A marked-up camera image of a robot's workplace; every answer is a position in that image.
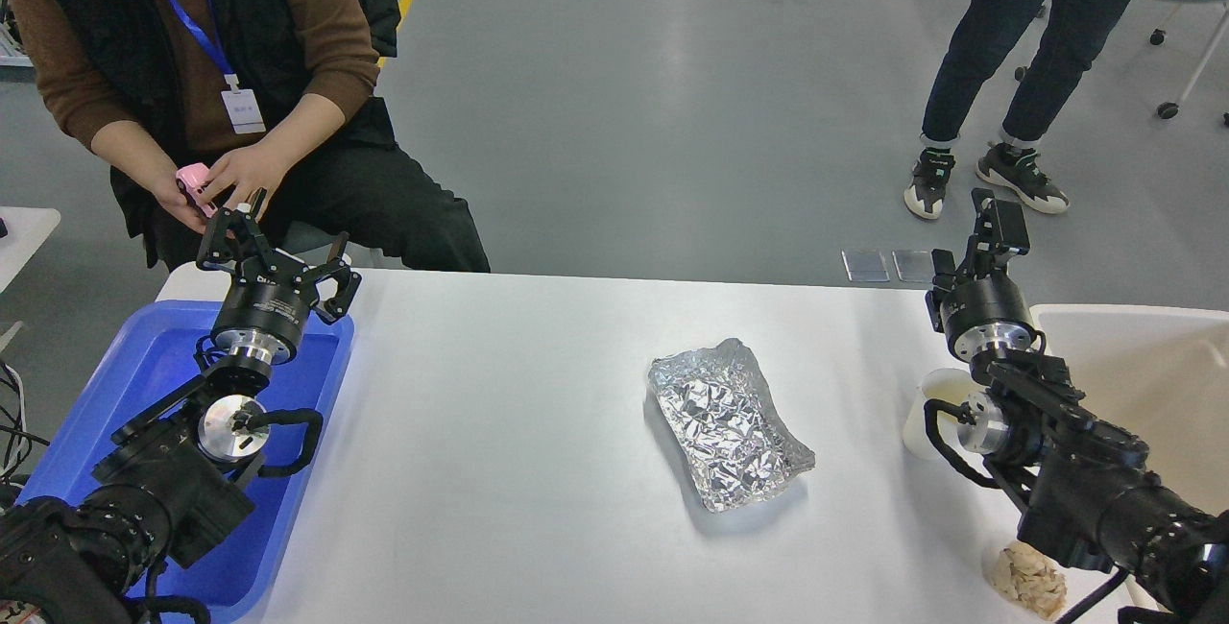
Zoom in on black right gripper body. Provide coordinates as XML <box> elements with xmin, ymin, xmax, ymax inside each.
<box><xmin>927</xmin><ymin>275</ymin><xmax>1037</xmax><ymax>364</ymax></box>

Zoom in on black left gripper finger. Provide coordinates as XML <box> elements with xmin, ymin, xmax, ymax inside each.
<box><xmin>304</xmin><ymin>233</ymin><xmax>363</xmax><ymax>324</ymax></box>
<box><xmin>195</xmin><ymin>188</ymin><xmax>279</xmax><ymax>273</ymax></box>

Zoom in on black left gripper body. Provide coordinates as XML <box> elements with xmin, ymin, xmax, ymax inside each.
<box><xmin>211</xmin><ymin>255</ymin><xmax>320</xmax><ymax>360</ymax></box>

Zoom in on white paper cup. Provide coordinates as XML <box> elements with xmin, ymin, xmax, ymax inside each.
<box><xmin>903</xmin><ymin>369</ymin><xmax>977</xmax><ymax>462</ymax></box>

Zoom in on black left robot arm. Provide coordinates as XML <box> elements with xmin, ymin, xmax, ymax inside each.
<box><xmin>1</xmin><ymin>190</ymin><xmax>361</xmax><ymax>623</ymax></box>

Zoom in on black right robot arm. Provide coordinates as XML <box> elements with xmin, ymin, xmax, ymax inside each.
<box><xmin>923</xmin><ymin>188</ymin><xmax>1228</xmax><ymax>623</ymax></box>

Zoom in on right metal floor plate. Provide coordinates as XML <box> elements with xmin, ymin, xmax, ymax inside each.
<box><xmin>891</xmin><ymin>251</ymin><xmax>934</xmax><ymax>284</ymax></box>

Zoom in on metal floor plate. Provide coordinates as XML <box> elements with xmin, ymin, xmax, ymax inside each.
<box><xmin>891</xmin><ymin>251</ymin><xmax>934</xmax><ymax>284</ymax></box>
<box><xmin>841</xmin><ymin>251</ymin><xmax>890</xmax><ymax>283</ymax></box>

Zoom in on pink small phone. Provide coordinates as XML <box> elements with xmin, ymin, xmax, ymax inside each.
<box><xmin>176</xmin><ymin>163</ymin><xmax>218</xmax><ymax>220</ymax></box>

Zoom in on left metal floor plate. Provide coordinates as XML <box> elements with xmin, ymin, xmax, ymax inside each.
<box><xmin>841</xmin><ymin>251</ymin><xmax>890</xmax><ymax>283</ymax></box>

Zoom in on blue plastic tray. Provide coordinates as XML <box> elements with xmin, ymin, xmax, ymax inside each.
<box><xmin>18</xmin><ymin>300</ymin><xmax>355</xmax><ymax>623</ymax></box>

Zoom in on seated person brown sweater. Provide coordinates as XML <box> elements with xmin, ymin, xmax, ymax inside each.
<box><xmin>12</xmin><ymin>0</ymin><xmax>489</xmax><ymax>273</ymax></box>

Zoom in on beige plastic bin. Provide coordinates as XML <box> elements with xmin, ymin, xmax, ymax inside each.
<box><xmin>1032</xmin><ymin>303</ymin><xmax>1228</xmax><ymax>513</ymax></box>

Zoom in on white side table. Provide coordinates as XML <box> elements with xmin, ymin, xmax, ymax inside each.
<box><xmin>1</xmin><ymin>205</ymin><xmax>61</xmax><ymax>292</ymax></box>

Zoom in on crumpled beige paper ball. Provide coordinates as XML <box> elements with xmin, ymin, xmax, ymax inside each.
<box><xmin>988</xmin><ymin>540</ymin><xmax>1068</xmax><ymax>622</ymax></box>

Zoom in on standing person dark jeans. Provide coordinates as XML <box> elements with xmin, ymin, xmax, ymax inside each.
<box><xmin>903</xmin><ymin>0</ymin><xmax>1195</xmax><ymax>221</ymax></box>

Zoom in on crumpled aluminium foil tray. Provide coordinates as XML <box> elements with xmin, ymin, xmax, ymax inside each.
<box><xmin>648</xmin><ymin>337</ymin><xmax>816</xmax><ymax>513</ymax></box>

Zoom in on black cable bundle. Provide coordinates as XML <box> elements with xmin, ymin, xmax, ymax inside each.
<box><xmin>0</xmin><ymin>355</ymin><xmax>49</xmax><ymax>486</ymax></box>

